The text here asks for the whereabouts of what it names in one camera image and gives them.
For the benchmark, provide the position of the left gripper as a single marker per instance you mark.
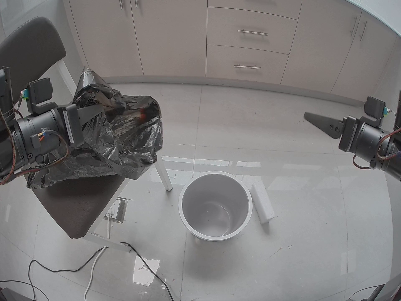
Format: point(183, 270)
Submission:
point(40, 127)

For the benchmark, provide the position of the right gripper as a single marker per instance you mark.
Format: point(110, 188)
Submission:
point(351, 133)

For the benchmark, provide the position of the black plastic bag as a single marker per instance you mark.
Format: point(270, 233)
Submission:
point(131, 127)

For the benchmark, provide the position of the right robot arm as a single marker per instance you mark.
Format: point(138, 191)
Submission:
point(399, 111)

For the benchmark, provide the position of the white trash bin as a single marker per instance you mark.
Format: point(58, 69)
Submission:
point(216, 193)

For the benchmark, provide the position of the grey chair with white legs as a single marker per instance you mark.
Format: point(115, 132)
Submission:
point(72, 205)

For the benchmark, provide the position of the white foam block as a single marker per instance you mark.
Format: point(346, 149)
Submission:
point(263, 204)

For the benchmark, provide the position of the beige cabinet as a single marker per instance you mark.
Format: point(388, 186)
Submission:
point(175, 27)

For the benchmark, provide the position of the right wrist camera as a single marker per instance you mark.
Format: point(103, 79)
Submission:
point(374, 108)

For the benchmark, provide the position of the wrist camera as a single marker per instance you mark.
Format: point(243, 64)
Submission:
point(374, 108)
point(40, 89)

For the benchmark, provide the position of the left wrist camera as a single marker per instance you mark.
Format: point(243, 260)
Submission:
point(40, 89)

